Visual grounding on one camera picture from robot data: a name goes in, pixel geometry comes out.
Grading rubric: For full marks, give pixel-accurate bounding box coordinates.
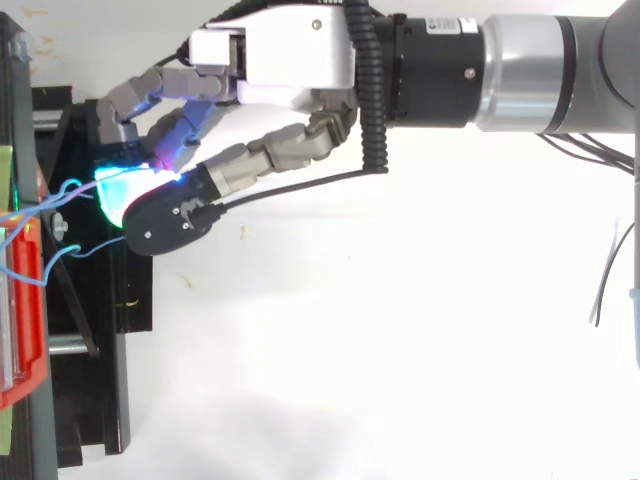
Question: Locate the red bin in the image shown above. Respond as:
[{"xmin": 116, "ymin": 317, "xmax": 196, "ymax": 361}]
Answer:
[{"xmin": 0, "ymin": 215, "xmax": 50, "ymax": 412}]

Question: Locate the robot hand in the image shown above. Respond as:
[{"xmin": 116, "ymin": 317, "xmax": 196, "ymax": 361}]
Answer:
[{"xmin": 94, "ymin": 0, "xmax": 362, "ymax": 257}]

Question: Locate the blue cable bundle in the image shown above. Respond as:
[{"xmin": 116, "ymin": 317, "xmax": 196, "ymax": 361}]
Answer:
[{"xmin": 0, "ymin": 168, "xmax": 184, "ymax": 287}]

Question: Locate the thin black cable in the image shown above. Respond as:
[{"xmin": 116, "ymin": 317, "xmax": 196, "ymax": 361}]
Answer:
[
  {"xmin": 212, "ymin": 168, "xmax": 372, "ymax": 215},
  {"xmin": 537, "ymin": 132, "xmax": 637, "ymax": 177},
  {"xmin": 588, "ymin": 215, "xmax": 637, "ymax": 329}
]

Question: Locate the black coiled cable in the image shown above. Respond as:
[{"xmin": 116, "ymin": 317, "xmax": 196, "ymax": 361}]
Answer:
[{"xmin": 344, "ymin": 0, "xmax": 390, "ymax": 175}]

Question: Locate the black stand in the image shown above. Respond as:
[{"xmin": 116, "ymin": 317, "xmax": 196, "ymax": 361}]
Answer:
[{"xmin": 0, "ymin": 12, "xmax": 154, "ymax": 480}]

